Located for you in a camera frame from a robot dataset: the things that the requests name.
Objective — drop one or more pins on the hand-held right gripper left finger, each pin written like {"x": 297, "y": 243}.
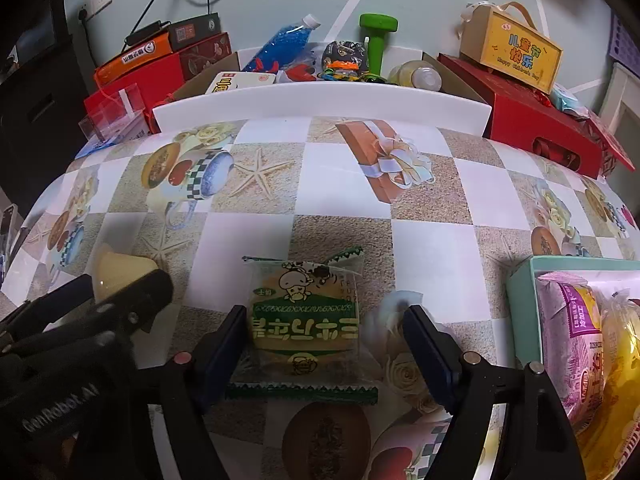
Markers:
{"x": 227, "y": 355}

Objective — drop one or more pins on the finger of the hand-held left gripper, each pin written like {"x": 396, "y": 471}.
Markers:
{"x": 140, "y": 305}
{"x": 45, "y": 310}

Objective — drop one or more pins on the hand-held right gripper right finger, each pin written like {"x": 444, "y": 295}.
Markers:
{"x": 430, "y": 355}

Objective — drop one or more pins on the pale yellow jelly cup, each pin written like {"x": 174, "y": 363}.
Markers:
{"x": 120, "y": 272}

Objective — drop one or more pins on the clear green-edged cookie packet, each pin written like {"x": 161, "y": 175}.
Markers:
{"x": 300, "y": 320}

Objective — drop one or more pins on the mint green box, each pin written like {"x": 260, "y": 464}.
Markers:
{"x": 522, "y": 300}

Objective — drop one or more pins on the purple swiss roll packet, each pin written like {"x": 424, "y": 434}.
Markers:
{"x": 565, "y": 350}

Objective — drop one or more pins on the yellow cake packet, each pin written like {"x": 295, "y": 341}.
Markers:
{"x": 620, "y": 360}

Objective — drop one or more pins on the blue white tissue pack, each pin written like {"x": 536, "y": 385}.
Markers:
{"x": 135, "y": 134}

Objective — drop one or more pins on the clear plastic box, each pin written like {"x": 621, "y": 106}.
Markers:
{"x": 112, "y": 115}

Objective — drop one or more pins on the black cabinet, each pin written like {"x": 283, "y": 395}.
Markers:
{"x": 40, "y": 110}

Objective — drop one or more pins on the red gift box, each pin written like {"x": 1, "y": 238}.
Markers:
{"x": 160, "y": 75}

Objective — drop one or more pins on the white yellow small box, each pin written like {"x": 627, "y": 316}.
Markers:
{"x": 240, "y": 82}

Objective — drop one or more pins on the orange flat box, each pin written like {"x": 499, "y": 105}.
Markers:
{"x": 135, "y": 60}

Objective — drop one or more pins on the red box with window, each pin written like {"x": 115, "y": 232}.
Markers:
{"x": 525, "y": 115}

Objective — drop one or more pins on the black power adapter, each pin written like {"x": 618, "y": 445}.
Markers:
{"x": 145, "y": 32}

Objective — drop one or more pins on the dark box with code label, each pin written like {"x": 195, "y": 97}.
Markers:
{"x": 192, "y": 32}

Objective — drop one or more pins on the red patterned gift bag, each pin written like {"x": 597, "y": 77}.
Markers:
{"x": 612, "y": 145}

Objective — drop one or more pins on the pale yellow plastic bottle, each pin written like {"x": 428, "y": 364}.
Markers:
{"x": 395, "y": 74}
{"x": 422, "y": 75}

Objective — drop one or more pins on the red toy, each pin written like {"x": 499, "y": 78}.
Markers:
{"x": 300, "y": 72}

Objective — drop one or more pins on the light blue packet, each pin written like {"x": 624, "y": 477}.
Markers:
{"x": 567, "y": 100}

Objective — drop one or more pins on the blue bead bottle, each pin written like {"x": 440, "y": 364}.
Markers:
{"x": 280, "y": 45}

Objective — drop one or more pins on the patterned toy ball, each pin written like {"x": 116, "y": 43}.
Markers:
{"x": 345, "y": 52}

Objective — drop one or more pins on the white cabinet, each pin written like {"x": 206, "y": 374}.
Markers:
{"x": 617, "y": 90}

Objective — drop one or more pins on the green dumbbell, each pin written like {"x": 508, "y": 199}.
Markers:
{"x": 377, "y": 22}

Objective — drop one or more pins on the purple plastic basket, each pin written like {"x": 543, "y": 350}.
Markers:
{"x": 627, "y": 45}

